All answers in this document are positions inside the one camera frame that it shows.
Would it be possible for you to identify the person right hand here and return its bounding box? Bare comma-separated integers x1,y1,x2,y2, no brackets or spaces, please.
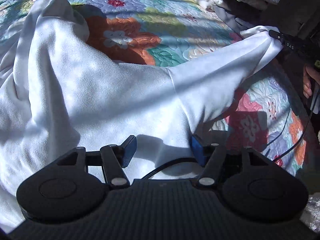
303,64,320,99

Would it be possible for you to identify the white long sleeve shirt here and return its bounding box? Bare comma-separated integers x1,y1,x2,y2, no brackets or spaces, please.
1,0,282,232

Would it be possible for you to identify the floral quilted bedspread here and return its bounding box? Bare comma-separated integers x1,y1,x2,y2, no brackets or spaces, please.
1,0,311,173

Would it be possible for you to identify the black cable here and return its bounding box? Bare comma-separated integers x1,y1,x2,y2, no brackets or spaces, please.
141,94,320,181

